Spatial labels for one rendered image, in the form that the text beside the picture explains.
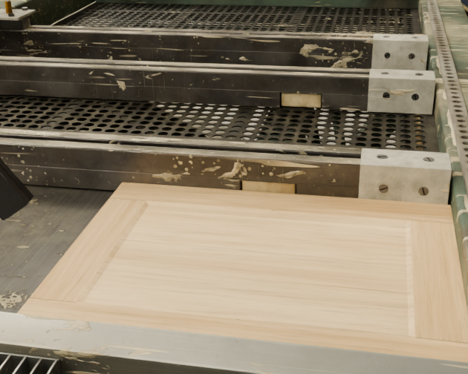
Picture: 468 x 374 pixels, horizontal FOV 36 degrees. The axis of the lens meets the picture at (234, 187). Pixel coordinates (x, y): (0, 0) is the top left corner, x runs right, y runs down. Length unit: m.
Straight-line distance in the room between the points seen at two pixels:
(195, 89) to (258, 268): 0.67
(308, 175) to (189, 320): 0.34
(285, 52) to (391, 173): 0.77
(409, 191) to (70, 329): 0.52
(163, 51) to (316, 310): 1.11
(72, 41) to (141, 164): 0.84
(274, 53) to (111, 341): 1.13
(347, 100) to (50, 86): 0.63
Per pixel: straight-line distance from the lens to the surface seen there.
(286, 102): 1.45
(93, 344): 0.73
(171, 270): 0.87
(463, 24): 2.00
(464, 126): 1.24
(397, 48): 1.71
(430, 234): 0.96
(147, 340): 0.72
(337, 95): 1.43
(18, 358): 0.75
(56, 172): 1.14
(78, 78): 1.55
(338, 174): 1.03
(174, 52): 1.79
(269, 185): 1.05
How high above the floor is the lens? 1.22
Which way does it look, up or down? 3 degrees down
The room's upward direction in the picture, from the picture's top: 59 degrees counter-clockwise
